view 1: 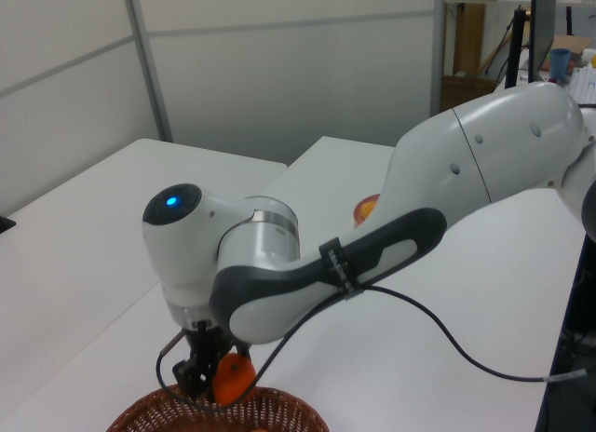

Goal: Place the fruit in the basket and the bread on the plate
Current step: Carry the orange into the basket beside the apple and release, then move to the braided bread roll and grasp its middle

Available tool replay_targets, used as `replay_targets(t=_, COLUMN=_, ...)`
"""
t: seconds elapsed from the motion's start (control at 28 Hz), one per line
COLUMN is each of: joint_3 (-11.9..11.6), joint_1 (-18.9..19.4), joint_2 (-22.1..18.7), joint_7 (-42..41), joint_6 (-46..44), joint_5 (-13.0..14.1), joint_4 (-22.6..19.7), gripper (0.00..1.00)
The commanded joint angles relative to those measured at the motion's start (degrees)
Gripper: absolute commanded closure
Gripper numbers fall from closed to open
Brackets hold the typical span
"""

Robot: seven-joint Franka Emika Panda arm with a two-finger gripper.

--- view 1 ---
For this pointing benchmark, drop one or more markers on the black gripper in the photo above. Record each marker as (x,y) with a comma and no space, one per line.
(207,343)

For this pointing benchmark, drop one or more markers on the toy orange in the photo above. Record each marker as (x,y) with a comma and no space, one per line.
(233,378)

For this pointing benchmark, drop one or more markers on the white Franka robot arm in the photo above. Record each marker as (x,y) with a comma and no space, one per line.
(489,143)

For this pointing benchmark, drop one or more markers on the brown woven basket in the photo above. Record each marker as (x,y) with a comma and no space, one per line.
(288,415)

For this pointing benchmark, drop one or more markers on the pink plate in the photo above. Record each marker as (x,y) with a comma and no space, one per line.
(356,215)

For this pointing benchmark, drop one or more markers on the brown cardboard panel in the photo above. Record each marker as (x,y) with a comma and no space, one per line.
(468,38)

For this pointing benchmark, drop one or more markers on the black tripod stand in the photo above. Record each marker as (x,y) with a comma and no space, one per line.
(517,45)

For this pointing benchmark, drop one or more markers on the blue cup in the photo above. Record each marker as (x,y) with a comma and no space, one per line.
(560,64)

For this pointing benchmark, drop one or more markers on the black monitor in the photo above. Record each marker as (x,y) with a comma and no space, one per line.
(542,27)

